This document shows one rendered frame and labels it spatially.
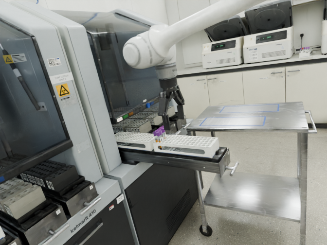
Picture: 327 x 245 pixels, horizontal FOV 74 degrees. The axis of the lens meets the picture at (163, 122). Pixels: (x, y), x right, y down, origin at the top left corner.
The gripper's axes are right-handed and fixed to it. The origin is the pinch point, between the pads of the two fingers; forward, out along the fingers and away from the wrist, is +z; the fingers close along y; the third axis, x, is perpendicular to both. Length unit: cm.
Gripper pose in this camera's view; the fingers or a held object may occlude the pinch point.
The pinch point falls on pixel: (174, 122)
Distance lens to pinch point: 100.2
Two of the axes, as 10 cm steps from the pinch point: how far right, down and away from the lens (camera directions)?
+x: -8.4, -0.4, 5.4
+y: 5.2, -3.6, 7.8
